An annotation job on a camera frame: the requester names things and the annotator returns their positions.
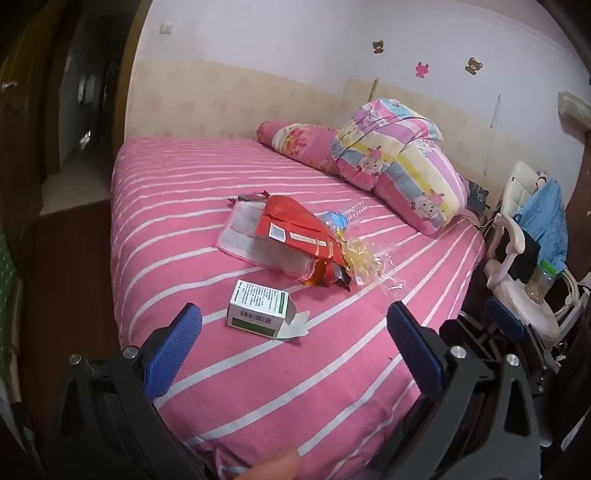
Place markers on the pink striped bed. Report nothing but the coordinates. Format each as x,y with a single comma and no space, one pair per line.
323,369

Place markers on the brown bear wall sticker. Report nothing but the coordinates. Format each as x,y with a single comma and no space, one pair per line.
379,46
473,66

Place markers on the white cloth with pink edge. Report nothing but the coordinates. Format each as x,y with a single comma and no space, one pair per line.
244,240

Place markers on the cartoon sheep quilt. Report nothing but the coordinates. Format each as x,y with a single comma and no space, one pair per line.
401,152

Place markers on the white office chair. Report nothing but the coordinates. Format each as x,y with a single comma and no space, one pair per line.
517,290

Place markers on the person's left hand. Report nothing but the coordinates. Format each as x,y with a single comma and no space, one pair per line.
272,467

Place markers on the pink bear wall sticker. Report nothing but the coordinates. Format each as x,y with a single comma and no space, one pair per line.
422,69

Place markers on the red snack bag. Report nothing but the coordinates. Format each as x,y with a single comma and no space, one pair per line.
295,221

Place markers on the blue garment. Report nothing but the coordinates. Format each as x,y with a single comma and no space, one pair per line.
545,217

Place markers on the jar with green lid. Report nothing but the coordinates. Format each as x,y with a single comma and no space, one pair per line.
540,286

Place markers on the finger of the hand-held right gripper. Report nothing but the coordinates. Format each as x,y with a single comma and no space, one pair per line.
504,318
461,334

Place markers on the grey cloth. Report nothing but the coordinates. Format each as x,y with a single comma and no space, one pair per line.
575,108

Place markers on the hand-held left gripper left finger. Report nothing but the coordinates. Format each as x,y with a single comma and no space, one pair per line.
173,350

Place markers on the white green medicine box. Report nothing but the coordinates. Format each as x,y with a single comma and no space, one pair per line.
256,304

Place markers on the pink floral bolster pillow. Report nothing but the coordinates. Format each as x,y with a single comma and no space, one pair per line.
295,138

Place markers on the wooden door frame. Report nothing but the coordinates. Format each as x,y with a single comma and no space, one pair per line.
127,69

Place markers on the dark cushion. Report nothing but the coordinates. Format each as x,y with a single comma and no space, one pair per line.
475,198

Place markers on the white wall switch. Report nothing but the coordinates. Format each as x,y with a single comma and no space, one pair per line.
165,28

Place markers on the clear yellow plastic wrapper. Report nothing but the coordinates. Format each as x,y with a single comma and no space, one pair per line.
358,254

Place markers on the black garment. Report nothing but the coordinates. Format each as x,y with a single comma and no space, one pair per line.
521,258

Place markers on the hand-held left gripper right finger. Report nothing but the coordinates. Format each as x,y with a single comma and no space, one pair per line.
415,350

